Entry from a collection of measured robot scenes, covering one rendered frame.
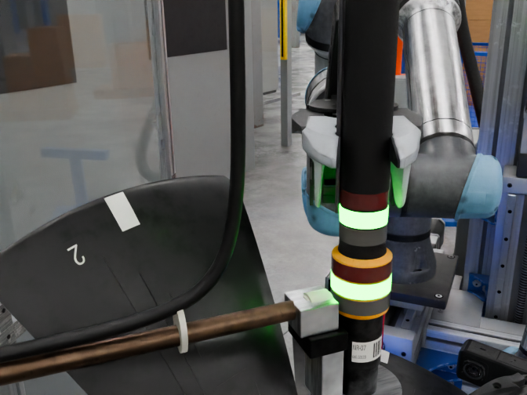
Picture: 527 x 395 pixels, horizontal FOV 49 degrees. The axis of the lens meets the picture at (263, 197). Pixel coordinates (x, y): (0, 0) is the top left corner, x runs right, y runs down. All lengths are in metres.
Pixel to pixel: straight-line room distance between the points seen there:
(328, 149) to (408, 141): 0.05
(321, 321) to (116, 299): 0.16
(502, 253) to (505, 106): 0.30
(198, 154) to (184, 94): 0.52
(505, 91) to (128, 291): 0.98
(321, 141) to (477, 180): 0.32
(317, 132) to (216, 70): 4.47
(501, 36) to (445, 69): 0.48
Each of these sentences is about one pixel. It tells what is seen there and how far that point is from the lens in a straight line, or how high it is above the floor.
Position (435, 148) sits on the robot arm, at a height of 1.43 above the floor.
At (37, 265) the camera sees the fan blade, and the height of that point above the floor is 1.41.
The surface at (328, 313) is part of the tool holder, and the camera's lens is 0.41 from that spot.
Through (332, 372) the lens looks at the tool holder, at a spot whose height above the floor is 1.34.
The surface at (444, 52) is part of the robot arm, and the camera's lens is 0.82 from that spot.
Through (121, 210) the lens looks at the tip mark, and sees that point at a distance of 0.48.
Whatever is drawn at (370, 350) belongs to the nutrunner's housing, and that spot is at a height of 1.35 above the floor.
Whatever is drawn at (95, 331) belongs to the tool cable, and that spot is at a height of 1.40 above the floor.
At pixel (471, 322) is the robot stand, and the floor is 0.95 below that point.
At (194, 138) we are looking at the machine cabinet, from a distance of 4.72.
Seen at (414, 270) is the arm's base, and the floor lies 1.06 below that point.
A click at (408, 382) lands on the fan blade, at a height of 1.17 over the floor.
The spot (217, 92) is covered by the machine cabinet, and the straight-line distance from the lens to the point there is 4.89.
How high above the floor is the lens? 1.60
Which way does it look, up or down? 19 degrees down
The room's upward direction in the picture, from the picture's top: 1 degrees counter-clockwise
